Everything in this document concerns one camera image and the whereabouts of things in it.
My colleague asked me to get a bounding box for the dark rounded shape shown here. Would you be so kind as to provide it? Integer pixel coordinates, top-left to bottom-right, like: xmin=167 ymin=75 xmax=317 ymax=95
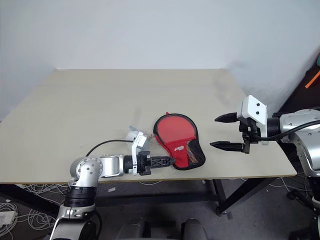
xmin=181 ymin=217 xmax=213 ymax=240

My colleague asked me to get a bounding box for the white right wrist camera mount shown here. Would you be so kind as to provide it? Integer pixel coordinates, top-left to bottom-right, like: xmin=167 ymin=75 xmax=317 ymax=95
xmin=236 ymin=94 xmax=269 ymax=146

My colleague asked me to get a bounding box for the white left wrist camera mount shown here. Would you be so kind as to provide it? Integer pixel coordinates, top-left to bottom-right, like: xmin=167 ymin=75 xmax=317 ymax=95
xmin=129 ymin=131 xmax=149 ymax=176

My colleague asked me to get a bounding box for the black metal table frame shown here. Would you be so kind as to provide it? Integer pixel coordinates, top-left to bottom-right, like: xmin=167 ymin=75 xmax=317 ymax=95
xmin=0 ymin=176 xmax=286 ymax=221

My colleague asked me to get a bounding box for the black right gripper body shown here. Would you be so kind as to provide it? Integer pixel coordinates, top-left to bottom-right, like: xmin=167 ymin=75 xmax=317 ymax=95
xmin=238 ymin=117 xmax=261 ymax=154

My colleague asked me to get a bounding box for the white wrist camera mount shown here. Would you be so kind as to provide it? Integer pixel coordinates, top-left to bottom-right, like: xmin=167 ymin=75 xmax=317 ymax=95
xmin=129 ymin=131 xmax=149 ymax=176
xmin=236 ymin=94 xmax=269 ymax=146

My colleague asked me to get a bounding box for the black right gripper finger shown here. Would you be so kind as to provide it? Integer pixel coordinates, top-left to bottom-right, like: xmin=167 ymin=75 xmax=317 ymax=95
xmin=214 ymin=112 xmax=238 ymax=124
xmin=209 ymin=141 xmax=245 ymax=152

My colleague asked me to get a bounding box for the orange tape strip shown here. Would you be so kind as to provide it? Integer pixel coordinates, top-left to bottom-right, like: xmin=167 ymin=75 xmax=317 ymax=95
xmin=305 ymin=70 xmax=320 ymax=89

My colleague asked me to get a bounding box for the red table tennis paddle case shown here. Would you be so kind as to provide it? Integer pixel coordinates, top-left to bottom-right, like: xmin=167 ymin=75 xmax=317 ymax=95
xmin=152 ymin=111 xmax=207 ymax=171

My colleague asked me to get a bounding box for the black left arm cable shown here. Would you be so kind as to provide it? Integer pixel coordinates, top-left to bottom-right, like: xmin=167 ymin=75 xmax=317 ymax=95
xmin=85 ymin=139 xmax=135 ymax=158

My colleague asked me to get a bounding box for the white power adapter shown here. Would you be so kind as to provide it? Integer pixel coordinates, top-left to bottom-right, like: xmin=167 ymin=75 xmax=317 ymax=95
xmin=0 ymin=211 xmax=17 ymax=227

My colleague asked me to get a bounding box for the clear plastic bag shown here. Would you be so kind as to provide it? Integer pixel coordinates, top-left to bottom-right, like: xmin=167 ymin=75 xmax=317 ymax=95
xmin=124 ymin=124 xmax=155 ymax=145

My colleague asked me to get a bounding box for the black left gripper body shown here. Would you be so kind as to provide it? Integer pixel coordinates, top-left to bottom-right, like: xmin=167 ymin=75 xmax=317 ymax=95
xmin=136 ymin=150 xmax=153 ymax=176

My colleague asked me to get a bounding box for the white floor cable tangle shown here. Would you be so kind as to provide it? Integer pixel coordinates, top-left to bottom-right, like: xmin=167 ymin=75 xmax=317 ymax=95
xmin=0 ymin=183 xmax=68 ymax=240

